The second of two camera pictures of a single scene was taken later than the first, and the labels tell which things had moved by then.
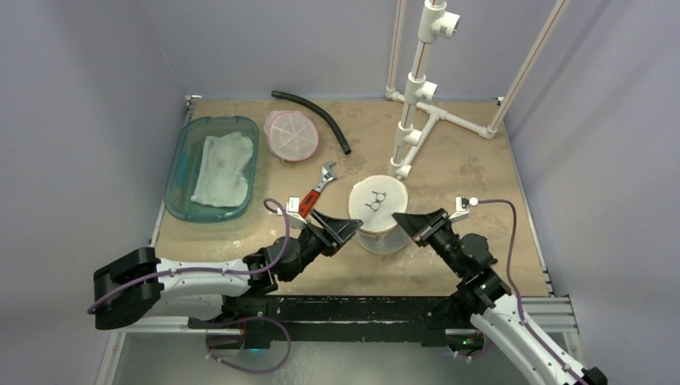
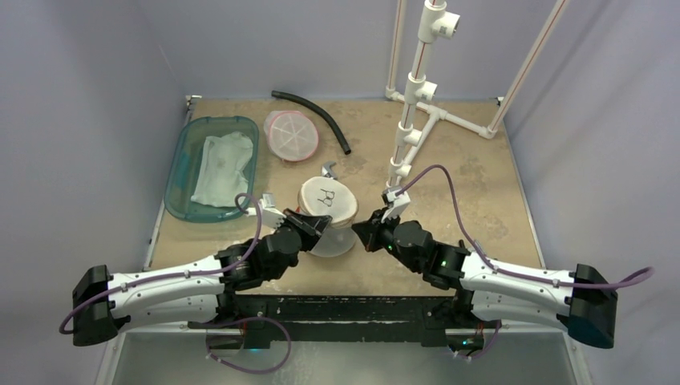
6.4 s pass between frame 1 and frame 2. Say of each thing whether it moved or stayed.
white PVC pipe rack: stayed
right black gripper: moved
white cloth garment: stayed
